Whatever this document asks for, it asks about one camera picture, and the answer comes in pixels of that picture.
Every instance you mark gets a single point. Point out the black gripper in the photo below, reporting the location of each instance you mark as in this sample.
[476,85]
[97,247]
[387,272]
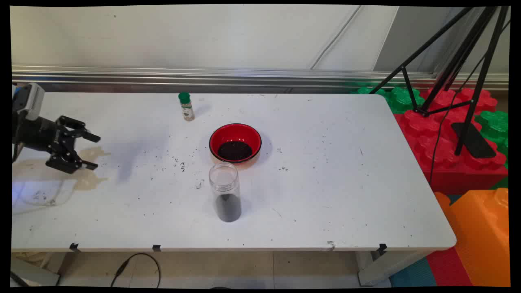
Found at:
[36,134]

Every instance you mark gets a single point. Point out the clear plastic jar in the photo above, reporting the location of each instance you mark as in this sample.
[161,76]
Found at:
[225,179]

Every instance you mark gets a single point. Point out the green-capped spice bottle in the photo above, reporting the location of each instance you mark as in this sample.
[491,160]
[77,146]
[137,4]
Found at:
[187,112]

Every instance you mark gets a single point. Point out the red bowl black rim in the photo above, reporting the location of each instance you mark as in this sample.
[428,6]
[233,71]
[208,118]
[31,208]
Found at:
[228,132]

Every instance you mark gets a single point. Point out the white table leg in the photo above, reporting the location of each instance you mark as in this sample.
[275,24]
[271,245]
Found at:
[382,266]

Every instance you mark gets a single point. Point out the teal floor mat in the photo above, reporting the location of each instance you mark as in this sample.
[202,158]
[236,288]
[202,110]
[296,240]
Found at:
[415,274]

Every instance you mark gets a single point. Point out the red floor mat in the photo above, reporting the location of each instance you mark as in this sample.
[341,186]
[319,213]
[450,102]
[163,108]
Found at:
[447,268]

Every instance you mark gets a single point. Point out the black flat plate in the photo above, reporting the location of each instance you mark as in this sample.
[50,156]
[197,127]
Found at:
[474,142]

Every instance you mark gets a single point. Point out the large black tripod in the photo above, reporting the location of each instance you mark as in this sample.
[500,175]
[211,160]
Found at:
[463,53]

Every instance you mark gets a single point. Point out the orange foam block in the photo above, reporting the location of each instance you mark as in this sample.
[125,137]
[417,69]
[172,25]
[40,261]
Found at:
[480,236]

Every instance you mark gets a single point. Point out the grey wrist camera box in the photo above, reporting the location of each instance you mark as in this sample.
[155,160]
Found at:
[29,101]

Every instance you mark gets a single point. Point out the aluminium wall rail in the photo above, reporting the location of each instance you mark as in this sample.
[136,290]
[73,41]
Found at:
[203,75]

